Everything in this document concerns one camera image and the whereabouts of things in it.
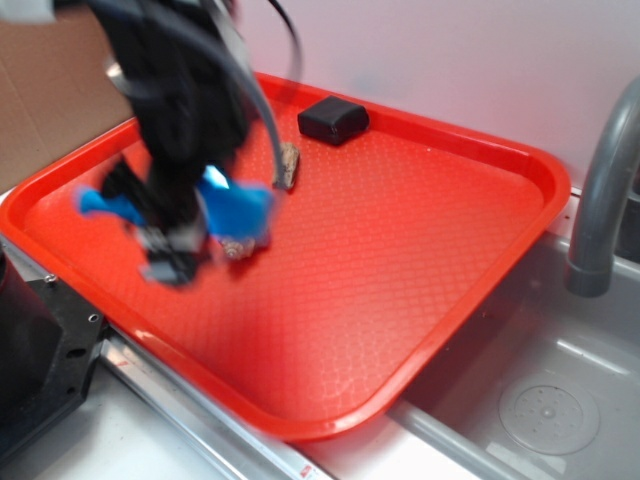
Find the grey toy sink basin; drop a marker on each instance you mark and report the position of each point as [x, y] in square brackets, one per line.
[538, 383]

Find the brown cardboard panel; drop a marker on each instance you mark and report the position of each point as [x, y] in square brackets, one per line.
[55, 94]

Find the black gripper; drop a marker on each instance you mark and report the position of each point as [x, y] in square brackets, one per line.
[174, 59]

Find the black rectangular block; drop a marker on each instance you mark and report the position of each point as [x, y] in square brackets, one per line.
[333, 120]

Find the tan conch seashell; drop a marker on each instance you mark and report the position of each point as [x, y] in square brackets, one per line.
[241, 249]

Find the grey sink faucet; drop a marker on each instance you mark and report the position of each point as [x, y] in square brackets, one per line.
[607, 220]

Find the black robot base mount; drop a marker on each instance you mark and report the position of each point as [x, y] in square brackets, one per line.
[50, 341]

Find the red plastic tray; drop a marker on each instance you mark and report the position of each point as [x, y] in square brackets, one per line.
[383, 249]

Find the blue plastic bottle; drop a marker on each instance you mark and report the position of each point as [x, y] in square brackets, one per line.
[235, 210]

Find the brown driftwood piece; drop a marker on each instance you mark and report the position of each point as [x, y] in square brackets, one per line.
[290, 161]

